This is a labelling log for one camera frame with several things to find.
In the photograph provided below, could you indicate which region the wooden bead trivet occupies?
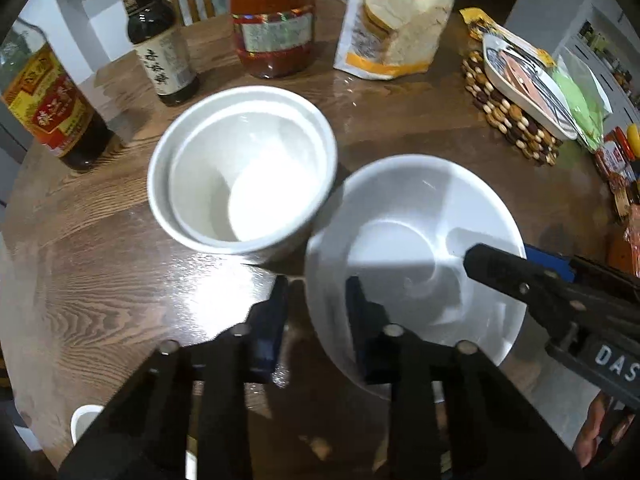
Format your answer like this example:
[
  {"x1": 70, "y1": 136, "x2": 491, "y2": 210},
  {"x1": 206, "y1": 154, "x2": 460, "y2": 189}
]
[{"x1": 461, "y1": 50, "x2": 562, "y2": 166}]

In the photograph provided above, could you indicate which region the flour bag with yellow trim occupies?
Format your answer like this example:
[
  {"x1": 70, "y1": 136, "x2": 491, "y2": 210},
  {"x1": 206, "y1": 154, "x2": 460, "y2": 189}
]
[{"x1": 333, "y1": 0, "x2": 454, "y2": 80}]

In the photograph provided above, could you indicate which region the person's hand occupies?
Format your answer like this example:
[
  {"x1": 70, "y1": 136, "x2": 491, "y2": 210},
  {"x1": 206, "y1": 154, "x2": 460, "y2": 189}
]
[{"x1": 573, "y1": 391, "x2": 634, "y2": 468}]

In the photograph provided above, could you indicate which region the medium white bowl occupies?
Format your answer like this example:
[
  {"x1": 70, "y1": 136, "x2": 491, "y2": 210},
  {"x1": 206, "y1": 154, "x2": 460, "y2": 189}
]
[{"x1": 305, "y1": 154, "x2": 526, "y2": 399}]

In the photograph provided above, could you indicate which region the yellow cap vinegar bottle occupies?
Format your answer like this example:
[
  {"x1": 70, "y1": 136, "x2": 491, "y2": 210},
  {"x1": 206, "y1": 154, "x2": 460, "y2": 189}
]
[{"x1": 1, "y1": 18, "x2": 113, "y2": 172}]

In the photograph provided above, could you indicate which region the red sauce glass jar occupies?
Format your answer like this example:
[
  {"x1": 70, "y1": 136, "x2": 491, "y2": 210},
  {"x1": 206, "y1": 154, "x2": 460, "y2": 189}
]
[{"x1": 230, "y1": 0, "x2": 316, "y2": 79}]

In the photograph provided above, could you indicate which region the white cabinet with shelves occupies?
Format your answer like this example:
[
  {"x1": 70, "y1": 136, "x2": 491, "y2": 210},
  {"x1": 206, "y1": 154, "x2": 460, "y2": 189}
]
[{"x1": 504, "y1": 0, "x2": 640, "y2": 126}]

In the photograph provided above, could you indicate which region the chili sauce jar yellow lid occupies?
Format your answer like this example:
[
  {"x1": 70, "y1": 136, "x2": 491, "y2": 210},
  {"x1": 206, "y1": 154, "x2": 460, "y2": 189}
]
[{"x1": 593, "y1": 127, "x2": 639, "y2": 221}]

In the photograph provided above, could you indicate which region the large white bowl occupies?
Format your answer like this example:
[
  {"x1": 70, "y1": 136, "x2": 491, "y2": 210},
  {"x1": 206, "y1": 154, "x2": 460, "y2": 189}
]
[{"x1": 70, "y1": 404, "x2": 103, "y2": 445}]

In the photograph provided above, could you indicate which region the white tray of packaged food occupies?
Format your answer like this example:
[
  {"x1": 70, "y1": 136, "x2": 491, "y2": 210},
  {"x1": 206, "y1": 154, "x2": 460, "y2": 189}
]
[{"x1": 483, "y1": 34, "x2": 582, "y2": 141}]

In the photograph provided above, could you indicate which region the green snack bag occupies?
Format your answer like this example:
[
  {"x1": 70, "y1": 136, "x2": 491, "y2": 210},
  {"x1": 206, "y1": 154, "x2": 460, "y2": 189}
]
[{"x1": 552, "y1": 47, "x2": 612, "y2": 153}]

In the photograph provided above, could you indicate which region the yellow snack packet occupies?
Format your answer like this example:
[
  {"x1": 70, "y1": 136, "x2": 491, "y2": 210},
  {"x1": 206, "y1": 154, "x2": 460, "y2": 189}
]
[{"x1": 459, "y1": 8, "x2": 555, "y2": 68}]

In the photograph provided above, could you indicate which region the small white ramekin bowl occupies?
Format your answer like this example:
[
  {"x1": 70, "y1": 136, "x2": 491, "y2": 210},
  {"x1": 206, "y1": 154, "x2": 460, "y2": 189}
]
[{"x1": 146, "y1": 86, "x2": 337, "y2": 264}]

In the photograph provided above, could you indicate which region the small dark soy sauce bottle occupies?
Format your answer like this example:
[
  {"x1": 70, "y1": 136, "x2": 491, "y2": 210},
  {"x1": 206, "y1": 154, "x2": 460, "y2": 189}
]
[{"x1": 122, "y1": 0, "x2": 200, "y2": 106}]

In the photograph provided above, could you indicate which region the orange plastic covered bowl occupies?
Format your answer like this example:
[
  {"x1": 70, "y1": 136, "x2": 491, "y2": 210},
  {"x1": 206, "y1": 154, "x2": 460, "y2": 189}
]
[{"x1": 605, "y1": 205, "x2": 640, "y2": 278}]

